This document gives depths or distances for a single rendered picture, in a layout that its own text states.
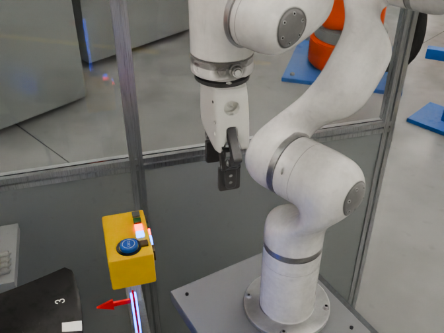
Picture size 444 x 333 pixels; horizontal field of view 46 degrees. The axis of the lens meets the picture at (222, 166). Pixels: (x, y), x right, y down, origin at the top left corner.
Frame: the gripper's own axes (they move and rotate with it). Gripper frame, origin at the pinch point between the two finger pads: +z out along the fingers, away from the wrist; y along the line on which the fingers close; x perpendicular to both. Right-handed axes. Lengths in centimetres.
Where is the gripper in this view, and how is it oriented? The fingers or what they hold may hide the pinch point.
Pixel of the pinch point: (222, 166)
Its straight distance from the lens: 79.6
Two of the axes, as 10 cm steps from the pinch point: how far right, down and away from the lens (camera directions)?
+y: -2.7, -5.5, 7.9
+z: 0.0, 8.2, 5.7
